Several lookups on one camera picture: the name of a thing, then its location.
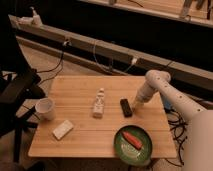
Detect small white bottle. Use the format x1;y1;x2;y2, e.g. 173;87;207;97
93;88;105;118

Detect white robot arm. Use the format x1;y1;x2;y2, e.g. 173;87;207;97
132;70;213;171

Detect orange carrot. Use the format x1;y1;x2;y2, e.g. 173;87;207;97
122;131;142;150

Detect green plate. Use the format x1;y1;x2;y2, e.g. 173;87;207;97
114;125;152;166

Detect white sponge block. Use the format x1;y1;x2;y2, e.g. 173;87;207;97
52;120;74;140

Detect white paper cup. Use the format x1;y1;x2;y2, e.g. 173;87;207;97
35;98;55;120

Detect wooden shelf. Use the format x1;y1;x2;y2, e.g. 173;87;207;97
79;0;213;28

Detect black chair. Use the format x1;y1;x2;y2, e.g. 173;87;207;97
0;11;45;163

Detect white spray bottle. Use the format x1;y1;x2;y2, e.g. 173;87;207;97
18;6;44;28

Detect black floor cables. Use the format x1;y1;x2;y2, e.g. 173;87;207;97
165;106;193;168

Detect long metal rail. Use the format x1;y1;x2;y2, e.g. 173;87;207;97
9;15;213;91

